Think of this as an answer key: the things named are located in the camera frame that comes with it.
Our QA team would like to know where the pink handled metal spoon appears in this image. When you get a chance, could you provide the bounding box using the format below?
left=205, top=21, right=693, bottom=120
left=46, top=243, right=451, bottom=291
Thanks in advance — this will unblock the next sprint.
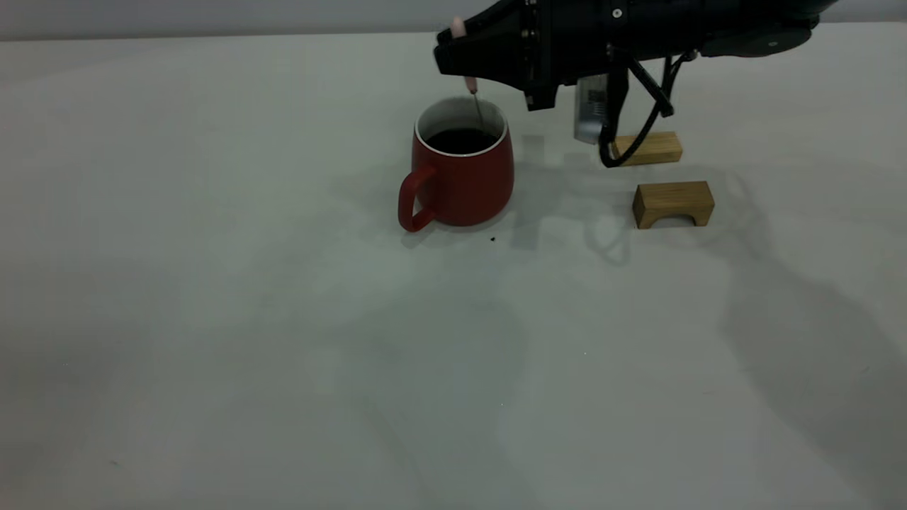
left=451, top=17, right=487, bottom=132

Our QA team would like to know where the dark coffee liquid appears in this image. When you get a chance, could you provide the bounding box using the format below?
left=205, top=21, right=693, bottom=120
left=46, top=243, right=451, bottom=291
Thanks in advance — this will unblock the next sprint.
left=425, top=127, right=499, bottom=155

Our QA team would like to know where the arched wooden block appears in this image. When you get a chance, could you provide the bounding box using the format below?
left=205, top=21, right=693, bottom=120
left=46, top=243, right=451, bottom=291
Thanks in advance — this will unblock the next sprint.
left=632, top=181, right=715, bottom=230

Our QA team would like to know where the black right camera cable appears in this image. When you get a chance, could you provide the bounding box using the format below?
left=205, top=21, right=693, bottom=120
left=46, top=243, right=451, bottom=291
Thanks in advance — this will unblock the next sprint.
left=598, top=48, right=699, bottom=169

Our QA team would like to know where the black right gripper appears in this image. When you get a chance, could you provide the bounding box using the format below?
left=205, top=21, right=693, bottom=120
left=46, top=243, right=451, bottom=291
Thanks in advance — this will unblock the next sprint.
left=434, top=0, right=704, bottom=112

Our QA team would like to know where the flat rectangular wooden block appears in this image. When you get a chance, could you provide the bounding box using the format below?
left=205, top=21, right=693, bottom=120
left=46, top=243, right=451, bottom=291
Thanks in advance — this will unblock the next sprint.
left=612, top=132, right=683, bottom=168

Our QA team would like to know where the red ceramic mug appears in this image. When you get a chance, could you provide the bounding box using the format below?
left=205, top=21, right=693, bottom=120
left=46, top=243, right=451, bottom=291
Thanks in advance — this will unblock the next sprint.
left=398, top=97, right=516, bottom=234

